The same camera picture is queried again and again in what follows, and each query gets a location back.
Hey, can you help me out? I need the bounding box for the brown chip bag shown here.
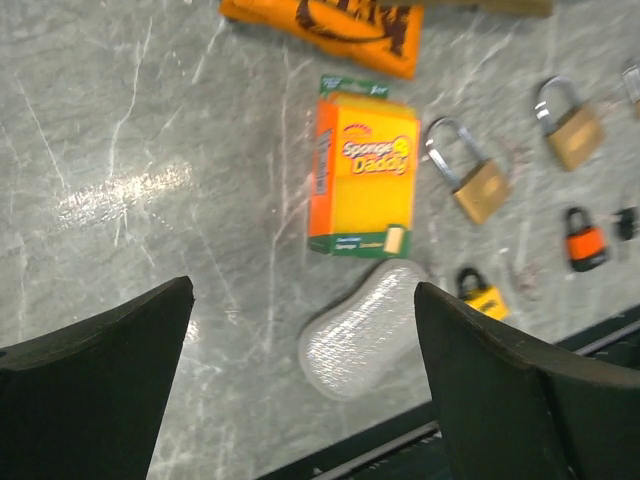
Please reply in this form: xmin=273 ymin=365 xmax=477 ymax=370
xmin=374 ymin=0 xmax=554 ymax=19

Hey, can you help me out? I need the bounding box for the orange green box on table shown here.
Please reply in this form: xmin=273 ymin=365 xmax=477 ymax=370
xmin=308 ymin=75 xmax=421 ymax=259

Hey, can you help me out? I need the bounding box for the large brass padlock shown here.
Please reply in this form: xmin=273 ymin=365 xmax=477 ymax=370
xmin=534 ymin=75 xmax=605 ymax=171

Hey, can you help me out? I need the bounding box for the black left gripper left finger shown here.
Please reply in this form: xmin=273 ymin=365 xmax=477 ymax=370
xmin=1 ymin=276 xmax=194 ymax=479

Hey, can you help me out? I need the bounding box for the small brass padlock front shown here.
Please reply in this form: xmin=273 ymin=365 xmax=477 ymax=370
xmin=622 ymin=57 xmax=640 ymax=119

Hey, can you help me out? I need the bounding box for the black keys bunch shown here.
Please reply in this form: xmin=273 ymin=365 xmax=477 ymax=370
xmin=615 ymin=206 xmax=639 ymax=242

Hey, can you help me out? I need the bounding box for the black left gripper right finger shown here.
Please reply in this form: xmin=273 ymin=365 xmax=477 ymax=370
xmin=414 ymin=282 xmax=639 ymax=479

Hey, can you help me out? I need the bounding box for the yellow black padlock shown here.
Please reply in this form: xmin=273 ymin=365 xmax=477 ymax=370
xmin=456 ymin=266 xmax=510 ymax=321

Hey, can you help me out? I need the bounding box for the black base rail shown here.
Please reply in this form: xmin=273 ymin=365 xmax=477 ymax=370
xmin=262 ymin=306 xmax=639 ymax=479

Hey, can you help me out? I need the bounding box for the brass padlock long shackle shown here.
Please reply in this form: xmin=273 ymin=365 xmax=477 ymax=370
xmin=424 ymin=117 xmax=511 ymax=225

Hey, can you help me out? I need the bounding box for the orange black padlock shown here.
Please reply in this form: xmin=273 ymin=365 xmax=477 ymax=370
xmin=565 ymin=206 xmax=609 ymax=273

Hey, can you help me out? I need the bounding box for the orange Reese's bag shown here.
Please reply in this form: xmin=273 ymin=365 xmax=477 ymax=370
xmin=219 ymin=0 xmax=424 ymax=79

